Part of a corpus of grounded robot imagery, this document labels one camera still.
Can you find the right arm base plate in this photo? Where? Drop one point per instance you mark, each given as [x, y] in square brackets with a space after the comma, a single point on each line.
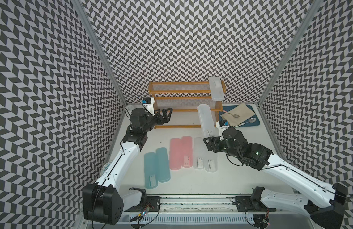
[244, 203]

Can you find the teal rectangular tray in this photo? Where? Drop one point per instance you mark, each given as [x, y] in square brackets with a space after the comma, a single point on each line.
[255, 124]

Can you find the metal spoon pink handle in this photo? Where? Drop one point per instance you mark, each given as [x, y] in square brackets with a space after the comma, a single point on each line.
[233, 115]

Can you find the beige folded cloth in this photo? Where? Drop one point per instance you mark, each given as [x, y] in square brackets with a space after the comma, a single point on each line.
[242, 110]

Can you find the teal pencil case right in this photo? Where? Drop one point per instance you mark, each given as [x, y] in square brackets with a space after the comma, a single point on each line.
[163, 170]

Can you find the pink pencil case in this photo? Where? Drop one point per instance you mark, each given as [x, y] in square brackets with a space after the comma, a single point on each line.
[175, 159]
[187, 151]

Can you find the aluminium front rail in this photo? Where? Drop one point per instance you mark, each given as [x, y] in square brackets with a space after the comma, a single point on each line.
[193, 203]

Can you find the orange wooden three-tier shelf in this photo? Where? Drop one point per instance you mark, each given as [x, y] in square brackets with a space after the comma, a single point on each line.
[184, 96]

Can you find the metal spoon white handle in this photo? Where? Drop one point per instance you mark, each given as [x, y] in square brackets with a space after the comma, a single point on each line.
[251, 120]

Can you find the teal pencil case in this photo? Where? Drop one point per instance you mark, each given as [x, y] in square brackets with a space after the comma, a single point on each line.
[150, 170]
[163, 170]

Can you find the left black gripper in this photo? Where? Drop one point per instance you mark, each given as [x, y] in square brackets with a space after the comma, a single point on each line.
[161, 121]

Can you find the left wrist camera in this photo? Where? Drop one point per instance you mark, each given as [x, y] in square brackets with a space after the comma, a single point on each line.
[148, 104]

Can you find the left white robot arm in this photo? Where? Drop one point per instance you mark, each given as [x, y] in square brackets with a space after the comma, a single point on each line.
[101, 199]

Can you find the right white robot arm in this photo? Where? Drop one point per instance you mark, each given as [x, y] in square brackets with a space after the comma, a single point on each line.
[322, 202]

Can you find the clear pencil case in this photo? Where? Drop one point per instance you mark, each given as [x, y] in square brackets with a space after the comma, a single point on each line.
[198, 153]
[210, 161]
[206, 121]
[217, 92]

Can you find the teal pencil case left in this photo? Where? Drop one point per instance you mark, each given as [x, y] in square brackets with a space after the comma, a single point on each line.
[150, 170]

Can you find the pink pencil case left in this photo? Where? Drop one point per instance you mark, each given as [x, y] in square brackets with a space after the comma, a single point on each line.
[175, 159]

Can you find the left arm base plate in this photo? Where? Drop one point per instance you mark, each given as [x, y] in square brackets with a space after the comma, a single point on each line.
[152, 203]

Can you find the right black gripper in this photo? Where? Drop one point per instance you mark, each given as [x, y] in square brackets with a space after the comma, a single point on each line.
[216, 140]

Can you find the pink pencil case right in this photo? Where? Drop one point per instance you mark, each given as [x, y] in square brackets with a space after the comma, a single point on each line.
[187, 151]

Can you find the round patterned plate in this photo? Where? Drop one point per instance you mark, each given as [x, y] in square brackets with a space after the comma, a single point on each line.
[105, 167]

